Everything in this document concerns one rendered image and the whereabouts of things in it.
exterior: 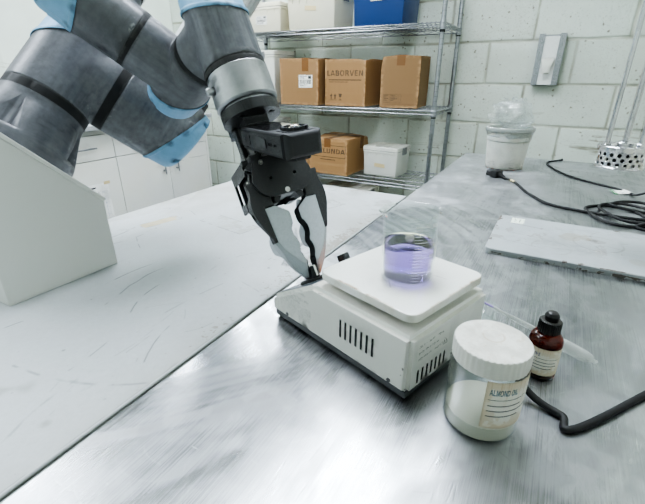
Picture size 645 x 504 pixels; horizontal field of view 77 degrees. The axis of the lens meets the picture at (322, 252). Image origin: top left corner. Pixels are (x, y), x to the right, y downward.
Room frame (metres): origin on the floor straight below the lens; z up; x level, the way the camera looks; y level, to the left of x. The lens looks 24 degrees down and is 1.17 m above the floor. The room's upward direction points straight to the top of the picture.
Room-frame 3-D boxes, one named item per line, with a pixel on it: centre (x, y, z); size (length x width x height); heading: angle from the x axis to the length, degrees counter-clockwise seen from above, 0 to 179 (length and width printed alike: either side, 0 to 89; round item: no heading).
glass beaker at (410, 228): (0.35, -0.08, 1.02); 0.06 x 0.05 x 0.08; 109
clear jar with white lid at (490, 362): (0.26, -0.13, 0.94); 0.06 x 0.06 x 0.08
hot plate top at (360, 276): (0.37, -0.08, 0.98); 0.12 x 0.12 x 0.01; 42
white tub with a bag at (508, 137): (1.30, -0.58, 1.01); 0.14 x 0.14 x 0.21
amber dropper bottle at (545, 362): (0.32, -0.22, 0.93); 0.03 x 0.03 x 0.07
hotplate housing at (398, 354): (0.38, -0.06, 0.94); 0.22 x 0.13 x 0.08; 42
